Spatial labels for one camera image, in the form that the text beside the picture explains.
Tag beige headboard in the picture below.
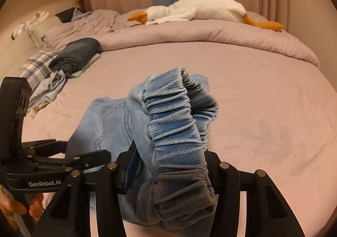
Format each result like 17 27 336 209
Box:
0 0 79 79

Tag beige pillow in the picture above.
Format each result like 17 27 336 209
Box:
26 17 65 48

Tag plaid pillow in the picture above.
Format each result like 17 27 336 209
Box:
17 48 64 86

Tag light blue denim pants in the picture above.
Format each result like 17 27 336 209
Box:
64 66 219 231

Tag floral patterned cloth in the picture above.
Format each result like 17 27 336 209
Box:
28 102 50 118

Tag light green folded cloth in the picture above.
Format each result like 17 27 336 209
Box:
71 53 102 78

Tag white goose plush toy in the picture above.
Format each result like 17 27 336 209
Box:
127 0 285 32

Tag dark cloth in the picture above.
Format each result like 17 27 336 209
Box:
55 8 77 23

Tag person's left hand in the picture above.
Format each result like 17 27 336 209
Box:
0 187 45 227

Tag pink comforter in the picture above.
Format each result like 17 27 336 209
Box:
45 9 320 69

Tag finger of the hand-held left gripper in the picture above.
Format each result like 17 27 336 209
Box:
21 140 67 156
26 149 111 174

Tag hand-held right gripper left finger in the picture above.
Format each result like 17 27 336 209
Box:
32 142 144 237

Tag plaid shirt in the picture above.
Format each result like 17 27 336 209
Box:
72 8 92 21

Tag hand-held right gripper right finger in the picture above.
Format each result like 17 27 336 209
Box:
204 149 308 237

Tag light blue crumpled garment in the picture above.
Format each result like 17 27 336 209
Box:
26 70 66 111

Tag dark blue folded blanket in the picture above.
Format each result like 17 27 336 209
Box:
50 37 101 77

